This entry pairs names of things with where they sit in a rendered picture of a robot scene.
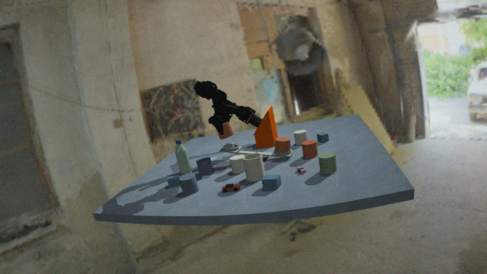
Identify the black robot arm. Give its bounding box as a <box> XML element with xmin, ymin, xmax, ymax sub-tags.
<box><xmin>193</xmin><ymin>81</ymin><xmax>262</xmax><ymax>128</ymax></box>

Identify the green cylinder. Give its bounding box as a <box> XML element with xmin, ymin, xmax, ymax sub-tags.
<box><xmin>318</xmin><ymin>152</ymin><xmax>337</xmax><ymax>174</ymax></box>

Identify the pale blue round dish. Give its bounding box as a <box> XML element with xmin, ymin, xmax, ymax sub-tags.
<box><xmin>211</xmin><ymin>157</ymin><xmax>223</xmax><ymax>164</ymax></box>

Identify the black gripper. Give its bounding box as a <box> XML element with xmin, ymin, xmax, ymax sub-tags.
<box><xmin>208</xmin><ymin>102</ymin><xmax>232</xmax><ymax>135</ymax></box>

